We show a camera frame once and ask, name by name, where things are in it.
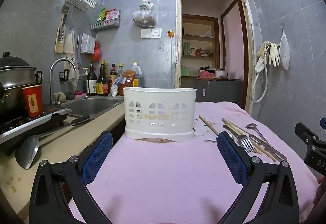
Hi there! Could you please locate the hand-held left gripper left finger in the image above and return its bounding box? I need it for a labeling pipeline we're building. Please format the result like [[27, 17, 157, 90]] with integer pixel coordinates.
[[29, 131, 113, 224]]

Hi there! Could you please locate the green dish soap bottle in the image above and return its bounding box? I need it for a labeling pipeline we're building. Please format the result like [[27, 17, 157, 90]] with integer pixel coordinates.
[[78, 68, 88, 93]]

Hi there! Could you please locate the green snack packet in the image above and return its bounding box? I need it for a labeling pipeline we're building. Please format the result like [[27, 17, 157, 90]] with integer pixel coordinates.
[[96, 8, 106, 23]]

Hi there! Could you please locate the metal cooking spatula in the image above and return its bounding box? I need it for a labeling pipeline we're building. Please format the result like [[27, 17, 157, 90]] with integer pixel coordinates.
[[15, 115, 95, 170]]

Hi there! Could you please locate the worn door frame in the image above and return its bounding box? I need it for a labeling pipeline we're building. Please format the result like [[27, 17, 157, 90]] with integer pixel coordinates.
[[175, 0, 255, 115]]

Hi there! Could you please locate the dark pump bottle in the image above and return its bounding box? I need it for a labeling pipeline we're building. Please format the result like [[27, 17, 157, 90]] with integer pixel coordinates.
[[87, 61, 98, 96]]

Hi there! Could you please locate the metal fork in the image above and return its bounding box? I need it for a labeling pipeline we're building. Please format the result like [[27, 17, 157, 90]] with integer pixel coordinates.
[[229, 131, 256, 153], [224, 125, 262, 154]]

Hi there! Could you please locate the wooden chopstick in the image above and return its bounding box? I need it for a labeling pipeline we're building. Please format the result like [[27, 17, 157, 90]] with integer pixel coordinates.
[[222, 118, 277, 162], [227, 120, 268, 144], [199, 116, 219, 136]]

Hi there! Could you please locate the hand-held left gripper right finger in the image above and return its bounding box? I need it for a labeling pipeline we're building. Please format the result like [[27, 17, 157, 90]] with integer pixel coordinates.
[[216, 131, 300, 224]]

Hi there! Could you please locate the red paper cup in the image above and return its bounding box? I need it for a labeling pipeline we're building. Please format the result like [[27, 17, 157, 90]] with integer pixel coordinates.
[[22, 84, 43, 117]]

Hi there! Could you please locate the cream rubber glove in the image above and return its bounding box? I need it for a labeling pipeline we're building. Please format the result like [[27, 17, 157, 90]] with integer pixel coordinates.
[[255, 41, 271, 73], [269, 43, 281, 66]]

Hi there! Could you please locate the white perforated wall box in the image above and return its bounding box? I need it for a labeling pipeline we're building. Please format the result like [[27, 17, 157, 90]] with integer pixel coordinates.
[[81, 33, 96, 55]]

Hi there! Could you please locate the steel sink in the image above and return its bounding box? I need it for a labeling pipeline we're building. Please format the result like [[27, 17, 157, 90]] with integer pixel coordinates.
[[60, 95, 124, 117]]

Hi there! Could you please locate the clear salt bag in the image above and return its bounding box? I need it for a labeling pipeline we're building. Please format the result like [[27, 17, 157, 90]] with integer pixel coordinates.
[[111, 77, 124, 97]]

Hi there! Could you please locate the red snack packet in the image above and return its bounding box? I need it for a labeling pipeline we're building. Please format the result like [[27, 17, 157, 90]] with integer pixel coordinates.
[[105, 9, 120, 21]]

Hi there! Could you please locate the black induction cooktop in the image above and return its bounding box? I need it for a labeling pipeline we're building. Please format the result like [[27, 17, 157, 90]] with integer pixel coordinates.
[[0, 105, 72, 156]]

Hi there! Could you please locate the soy sauce bottle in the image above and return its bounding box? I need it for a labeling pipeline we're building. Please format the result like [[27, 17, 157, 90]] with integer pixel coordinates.
[[96, 60, 110, 96]]

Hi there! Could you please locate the red plastic bag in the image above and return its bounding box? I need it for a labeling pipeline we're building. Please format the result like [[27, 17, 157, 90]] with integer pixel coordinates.
[[92, 41, 101, 63]]

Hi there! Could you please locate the wooden shelf unit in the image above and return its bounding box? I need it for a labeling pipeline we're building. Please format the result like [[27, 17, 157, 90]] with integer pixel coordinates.
[[182, 14, 221, 78]]

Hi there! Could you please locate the beige hanging towel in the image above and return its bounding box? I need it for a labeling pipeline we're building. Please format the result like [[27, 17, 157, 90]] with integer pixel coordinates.
[[63, 30, 79, 92]]

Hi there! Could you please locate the hanging clear plastic bag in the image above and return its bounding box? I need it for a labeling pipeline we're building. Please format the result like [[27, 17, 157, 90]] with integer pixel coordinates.
[[132, 0, 156, 28]]

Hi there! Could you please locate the cooking oil jug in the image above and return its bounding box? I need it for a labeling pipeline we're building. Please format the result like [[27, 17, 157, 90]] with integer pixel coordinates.
[[131, 62, 142, 87]]

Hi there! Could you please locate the white plastic utensil basket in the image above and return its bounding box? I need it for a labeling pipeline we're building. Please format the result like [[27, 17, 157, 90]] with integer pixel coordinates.
[[123, 87, 197, 142]]

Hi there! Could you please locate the pink cloth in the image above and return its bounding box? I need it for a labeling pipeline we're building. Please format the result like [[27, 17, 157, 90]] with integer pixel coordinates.
[[69, 102, 326, 224]]

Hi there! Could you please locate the grey wall shelf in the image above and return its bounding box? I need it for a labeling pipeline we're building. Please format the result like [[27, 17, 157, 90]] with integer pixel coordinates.
[[91, 18, 121, 31]]

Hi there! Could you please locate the red chili powder packet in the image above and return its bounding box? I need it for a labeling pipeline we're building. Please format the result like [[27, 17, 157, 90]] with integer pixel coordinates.
[[120, 70, 135, 88]]

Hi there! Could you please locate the steel faucet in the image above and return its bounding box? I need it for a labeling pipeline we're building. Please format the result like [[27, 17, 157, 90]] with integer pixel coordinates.
[[49, 58, 77, 105]]

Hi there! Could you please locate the steel steamer pot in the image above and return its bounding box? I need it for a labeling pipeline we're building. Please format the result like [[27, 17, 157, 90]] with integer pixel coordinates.
[[0, 52, 37, 119]]

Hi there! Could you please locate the green box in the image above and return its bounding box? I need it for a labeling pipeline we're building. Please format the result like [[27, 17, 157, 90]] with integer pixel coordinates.
[[181, 67, 198, 77]]

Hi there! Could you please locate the white shower hose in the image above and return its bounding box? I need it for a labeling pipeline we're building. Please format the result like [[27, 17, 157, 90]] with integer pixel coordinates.
[[252, 48, 269, 103]]

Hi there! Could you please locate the white mesh bag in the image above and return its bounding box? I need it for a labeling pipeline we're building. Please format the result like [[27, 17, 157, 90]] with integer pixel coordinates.
[[279, 26, 291, 71]]

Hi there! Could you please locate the wooden cutting board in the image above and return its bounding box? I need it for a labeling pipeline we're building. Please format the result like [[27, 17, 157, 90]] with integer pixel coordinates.
[[55, 25, 67, 54]]

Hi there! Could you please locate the person's right hand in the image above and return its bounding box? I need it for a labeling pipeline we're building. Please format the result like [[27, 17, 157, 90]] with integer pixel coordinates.
[[315, 175, 326, 205]]

